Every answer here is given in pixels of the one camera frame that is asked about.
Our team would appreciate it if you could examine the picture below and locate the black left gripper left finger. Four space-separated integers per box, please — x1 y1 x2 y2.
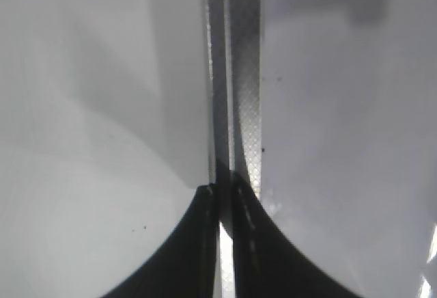
104 184 219 298

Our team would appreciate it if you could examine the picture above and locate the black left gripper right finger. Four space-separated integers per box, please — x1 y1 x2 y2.
231 174 357 297

